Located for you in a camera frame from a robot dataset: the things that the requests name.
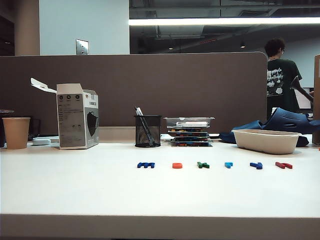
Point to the green letter k magnet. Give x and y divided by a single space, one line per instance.
200 164

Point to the dark blue letter y magnet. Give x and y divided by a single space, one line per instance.
254 164

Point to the blue letter m magnet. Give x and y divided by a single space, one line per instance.
145 165

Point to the light blue letter magnet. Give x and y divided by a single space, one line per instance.
227 164

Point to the red letter n magnet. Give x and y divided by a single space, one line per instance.
280 164

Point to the stack of magnet boxes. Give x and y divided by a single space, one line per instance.
172 122

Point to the black mesh pen holder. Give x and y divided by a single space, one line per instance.
147 135

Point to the black white pen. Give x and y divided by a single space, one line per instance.
138 111

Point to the flat white box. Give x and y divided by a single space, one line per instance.
192 124

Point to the brown desk partition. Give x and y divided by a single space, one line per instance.
175 87

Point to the white grey mask box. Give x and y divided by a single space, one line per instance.
72 120

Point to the blue foam slipper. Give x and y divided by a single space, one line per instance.
282 120
250 125

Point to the ceiling light strip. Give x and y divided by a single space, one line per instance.
200 21

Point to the white oval container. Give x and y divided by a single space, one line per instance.
265 145

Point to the white earbud case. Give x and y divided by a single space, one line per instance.
41 141

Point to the dark glass mug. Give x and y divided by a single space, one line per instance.
35 127

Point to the person in dark t-shirt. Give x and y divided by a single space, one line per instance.
280 82

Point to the white computer monitor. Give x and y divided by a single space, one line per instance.
302 101

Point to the brown paper cup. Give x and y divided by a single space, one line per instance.
16 132

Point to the tall brown cardboard box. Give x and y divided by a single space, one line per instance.
317 100

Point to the metal wall plate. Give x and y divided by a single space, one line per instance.
82 47

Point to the dark grey angled bracket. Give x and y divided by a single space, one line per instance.
296 83

